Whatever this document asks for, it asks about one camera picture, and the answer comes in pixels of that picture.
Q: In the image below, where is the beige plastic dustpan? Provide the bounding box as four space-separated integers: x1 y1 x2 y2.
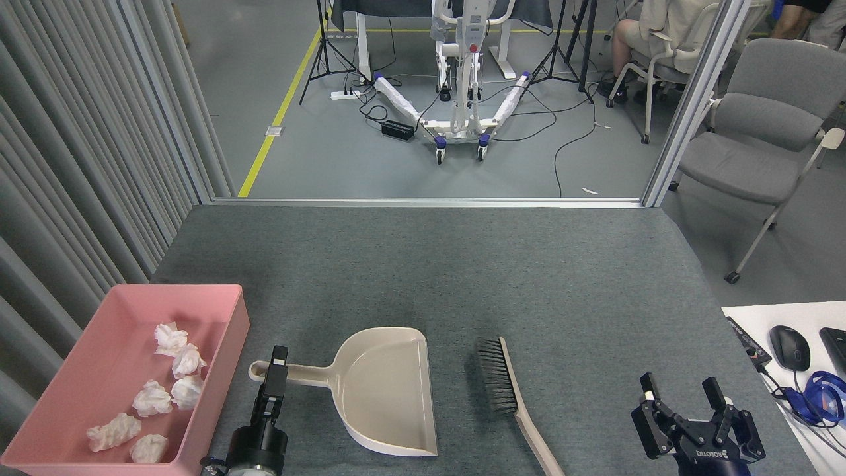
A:
249 327 438 457

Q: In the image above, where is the pink plastic bin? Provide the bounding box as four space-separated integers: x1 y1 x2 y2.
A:
0 284 250 476

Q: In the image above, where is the black computer mouse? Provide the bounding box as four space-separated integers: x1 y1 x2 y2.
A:
769 325 812 372

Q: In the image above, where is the white paper ball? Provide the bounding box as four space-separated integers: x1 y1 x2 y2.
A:
86 413 142 453
172 343 207 379
132 380 173 418
130 434 169 465
171 375 204 411
154 322 189 358

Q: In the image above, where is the black tripod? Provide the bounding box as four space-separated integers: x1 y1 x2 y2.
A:
299 0 371 106
522 0 596 105

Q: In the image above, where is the person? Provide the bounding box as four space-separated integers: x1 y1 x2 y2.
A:
770 0 846 50

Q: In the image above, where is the blue lanyard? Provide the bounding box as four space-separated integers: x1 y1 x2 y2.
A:
783 371 846 427

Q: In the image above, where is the black flat device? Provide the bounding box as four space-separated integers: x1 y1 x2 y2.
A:
726 317 773 369

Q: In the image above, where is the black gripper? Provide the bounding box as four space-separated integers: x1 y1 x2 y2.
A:
631 372 766 476
225 345 289 471

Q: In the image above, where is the black floor cable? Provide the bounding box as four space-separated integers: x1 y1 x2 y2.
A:
554 86 599 198

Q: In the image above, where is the beige brush with black bristles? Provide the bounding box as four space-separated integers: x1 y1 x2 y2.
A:
477 337 566 476

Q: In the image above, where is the grey ribbed partition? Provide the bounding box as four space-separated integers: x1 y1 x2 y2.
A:
0 0 235 450

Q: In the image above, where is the grey padded chair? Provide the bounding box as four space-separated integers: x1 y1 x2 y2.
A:
669 38 846 285

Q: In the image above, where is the white office chair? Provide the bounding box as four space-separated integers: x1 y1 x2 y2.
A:
607 3 721 145

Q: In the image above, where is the white stand on wheels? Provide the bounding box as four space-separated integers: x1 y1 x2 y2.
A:
372 0 533 165

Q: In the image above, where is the silver post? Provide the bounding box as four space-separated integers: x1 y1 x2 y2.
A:
642 0 751 208

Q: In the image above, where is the silver table edge rail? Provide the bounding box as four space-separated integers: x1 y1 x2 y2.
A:
211 197 645 210

